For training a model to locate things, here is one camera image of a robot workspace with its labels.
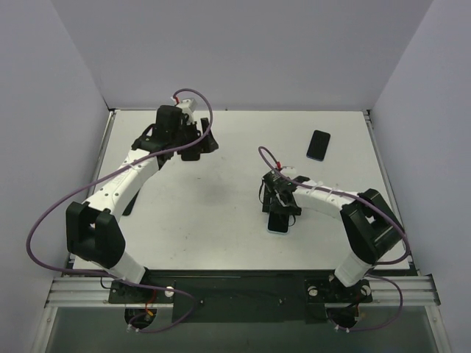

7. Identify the light blue cased phone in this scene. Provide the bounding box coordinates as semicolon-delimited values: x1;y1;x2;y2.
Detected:
267;212;289;235

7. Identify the blue phone black screen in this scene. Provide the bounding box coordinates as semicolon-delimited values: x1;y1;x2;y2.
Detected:
306;130;330;161

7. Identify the black phone case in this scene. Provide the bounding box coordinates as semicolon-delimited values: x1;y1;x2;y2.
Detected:
122;192;139;216
180;146;201;162

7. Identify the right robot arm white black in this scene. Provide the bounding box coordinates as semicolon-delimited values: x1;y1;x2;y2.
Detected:
261;171;406;301

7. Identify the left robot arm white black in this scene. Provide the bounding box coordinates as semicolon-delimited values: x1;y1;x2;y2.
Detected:
65;99;219;303

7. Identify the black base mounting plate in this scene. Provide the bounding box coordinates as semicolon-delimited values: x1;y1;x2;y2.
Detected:
109;270;372;324

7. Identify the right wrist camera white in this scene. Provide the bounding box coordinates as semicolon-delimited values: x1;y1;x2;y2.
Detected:
279;166;297;179

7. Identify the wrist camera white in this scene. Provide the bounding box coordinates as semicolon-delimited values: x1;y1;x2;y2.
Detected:
174;98;197;114
279;166;297;179

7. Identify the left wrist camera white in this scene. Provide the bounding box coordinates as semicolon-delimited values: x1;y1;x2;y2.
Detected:
174;98;197;114

